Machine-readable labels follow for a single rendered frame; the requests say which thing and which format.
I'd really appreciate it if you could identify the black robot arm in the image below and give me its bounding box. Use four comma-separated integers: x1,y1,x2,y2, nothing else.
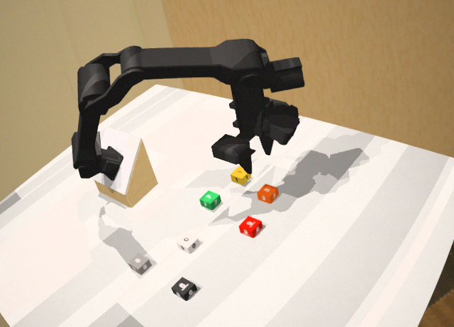
71,39,304,181

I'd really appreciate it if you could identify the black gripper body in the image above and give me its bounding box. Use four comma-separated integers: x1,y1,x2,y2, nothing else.
211,96,289,165

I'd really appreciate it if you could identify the green block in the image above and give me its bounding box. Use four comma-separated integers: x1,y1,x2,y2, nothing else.
199,191,221,210

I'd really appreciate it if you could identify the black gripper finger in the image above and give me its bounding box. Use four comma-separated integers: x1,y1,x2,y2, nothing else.
239,149,256,174
259,132,274,155

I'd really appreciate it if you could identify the red digit block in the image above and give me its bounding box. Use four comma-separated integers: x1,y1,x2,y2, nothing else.
239,217,262,238

